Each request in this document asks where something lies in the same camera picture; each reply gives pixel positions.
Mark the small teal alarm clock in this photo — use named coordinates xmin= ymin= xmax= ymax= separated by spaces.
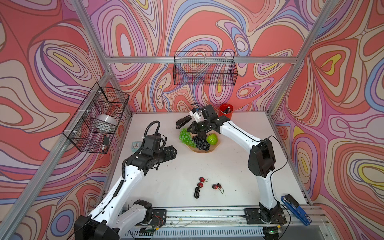
xmin=131 ymin=141 xmax=142 ymax=153

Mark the pink faceted fruit bowl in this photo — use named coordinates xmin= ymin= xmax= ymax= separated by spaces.
xmin=186 ymin=132 xmax=220 ymax=153

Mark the green grape bunch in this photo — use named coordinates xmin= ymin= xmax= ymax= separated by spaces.
xmin=179 ymin=128 xmax=196 ymax=148

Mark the left black wire basket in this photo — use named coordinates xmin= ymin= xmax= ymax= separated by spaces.
xmin=63 ymin=83 xmax=130 ymax=154

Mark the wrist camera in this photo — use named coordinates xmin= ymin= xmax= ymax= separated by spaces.
xmin=190 ymin=108 xmax=204 ymax=123
xmin=143 ymin=135 xmax=162 ymax=151

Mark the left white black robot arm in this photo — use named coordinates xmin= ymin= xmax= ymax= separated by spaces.
xmin=73 ymin=133 xmax=177 ymax=240

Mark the black wire basket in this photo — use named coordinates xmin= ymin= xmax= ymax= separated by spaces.
xmin=63 ymin=83 xmax=130 ymax=154
xmin=173 ymin=50 xmax=238 ymax=86

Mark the green fake apple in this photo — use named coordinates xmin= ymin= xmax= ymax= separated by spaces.
xmin=206 ymin=134 xmax=219 ymax=145

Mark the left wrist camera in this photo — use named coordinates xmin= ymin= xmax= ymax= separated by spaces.
xmin=143 ymin=135 xmax=162 ymax=151

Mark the blue stapler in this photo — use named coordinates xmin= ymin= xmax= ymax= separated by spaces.
xmin=281 ymin=194 xmax=313 ymax=226

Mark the red plastic cup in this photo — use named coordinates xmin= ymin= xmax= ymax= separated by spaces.
xmin=219 ymin=104 xmax=234 ymax=119

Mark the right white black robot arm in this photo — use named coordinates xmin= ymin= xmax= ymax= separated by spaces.
xmin=185 ymin=105 xmax=287 ymax=225

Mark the black stapler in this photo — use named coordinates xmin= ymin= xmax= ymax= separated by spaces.
xmin=176 ymin=115 xmax=192 ymax=129

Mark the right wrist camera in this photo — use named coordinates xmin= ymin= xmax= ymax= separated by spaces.
xmin=190 ymin=108 xmax=204 ymax=123

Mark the white tape roll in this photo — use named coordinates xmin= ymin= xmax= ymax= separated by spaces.
xmin=94 ymin=114 xmax=118 ymax=134

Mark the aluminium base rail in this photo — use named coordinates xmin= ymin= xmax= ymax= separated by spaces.
xmin=122 ymin=205 xmax=337 ymax=240

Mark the red cherry pair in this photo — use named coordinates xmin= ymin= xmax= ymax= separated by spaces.
xmin=197 ymin=177 xmax=209 ymax=189
xmin=212 ymin=183 xmax=224 ymax=195

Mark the dark blackberry pair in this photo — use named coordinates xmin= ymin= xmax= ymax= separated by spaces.
xmin=194 ymin=187 xmax=200 ymax=199

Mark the back black wire basket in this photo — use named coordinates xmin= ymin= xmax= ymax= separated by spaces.
xmin=173 ymin=50 xmax=238 ymax=86

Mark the dark fake avocado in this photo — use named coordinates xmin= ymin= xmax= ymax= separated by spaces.
xmin=198 ymin=133 xmax=207 ymax=140

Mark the dark purple grape bunch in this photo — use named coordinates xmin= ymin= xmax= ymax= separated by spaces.
xmin=192 ymin=136 xmax=211 ymax=152

